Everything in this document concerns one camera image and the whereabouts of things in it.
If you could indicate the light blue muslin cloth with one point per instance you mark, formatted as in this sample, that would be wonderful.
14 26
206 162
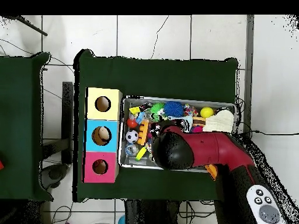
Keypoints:
188 122

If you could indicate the pink blue fuzzy caterpillar toy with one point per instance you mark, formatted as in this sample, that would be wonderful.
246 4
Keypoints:
197 129

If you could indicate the cream muslin cloth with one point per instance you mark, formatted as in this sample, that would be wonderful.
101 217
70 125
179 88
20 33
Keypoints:
219 122

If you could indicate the orange plastic toy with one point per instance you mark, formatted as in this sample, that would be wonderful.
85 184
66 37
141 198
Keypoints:
212 171

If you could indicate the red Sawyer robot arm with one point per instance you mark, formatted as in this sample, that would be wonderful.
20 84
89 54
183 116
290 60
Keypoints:
210 149

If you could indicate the wooden box with three holes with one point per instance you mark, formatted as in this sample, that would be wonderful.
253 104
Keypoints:
112 144

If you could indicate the small orange toy brick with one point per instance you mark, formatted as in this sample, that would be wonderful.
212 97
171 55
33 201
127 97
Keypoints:
143 133

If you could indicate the green spiky toy with eyes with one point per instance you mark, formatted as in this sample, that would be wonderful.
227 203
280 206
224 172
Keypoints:
156 108

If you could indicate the yellow cheese wedge toy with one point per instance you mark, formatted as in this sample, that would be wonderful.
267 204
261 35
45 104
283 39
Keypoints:
134 110

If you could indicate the black white soccer ball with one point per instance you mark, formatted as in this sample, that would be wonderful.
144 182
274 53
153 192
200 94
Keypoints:
132 136

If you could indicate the blue spiky ball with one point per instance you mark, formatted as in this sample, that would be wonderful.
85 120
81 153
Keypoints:
173 109

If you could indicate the yellow banana toy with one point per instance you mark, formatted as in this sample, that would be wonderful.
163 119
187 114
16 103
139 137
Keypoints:
140 154

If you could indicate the tan brown toy hamburger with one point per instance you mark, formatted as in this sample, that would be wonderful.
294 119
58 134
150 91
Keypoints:
198 121

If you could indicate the yellow ball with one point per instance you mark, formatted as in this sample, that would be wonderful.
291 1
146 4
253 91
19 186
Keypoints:
206 112

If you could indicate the black stand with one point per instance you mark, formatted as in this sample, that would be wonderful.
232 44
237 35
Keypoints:
67 112

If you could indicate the blue floor ball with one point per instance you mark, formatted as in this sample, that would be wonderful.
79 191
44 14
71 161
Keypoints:
122 221

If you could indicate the grey plastic base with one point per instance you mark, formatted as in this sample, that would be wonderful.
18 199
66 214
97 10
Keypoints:
55 173

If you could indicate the dark green side tablecloth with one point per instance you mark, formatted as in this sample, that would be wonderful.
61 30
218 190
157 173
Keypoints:
16 128

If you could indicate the dark thin rod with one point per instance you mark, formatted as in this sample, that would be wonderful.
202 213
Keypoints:
32 27

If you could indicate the small red object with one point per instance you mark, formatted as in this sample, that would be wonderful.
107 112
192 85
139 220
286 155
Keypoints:
1 165

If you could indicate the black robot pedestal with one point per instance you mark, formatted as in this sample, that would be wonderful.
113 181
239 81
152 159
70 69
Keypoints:
149 213

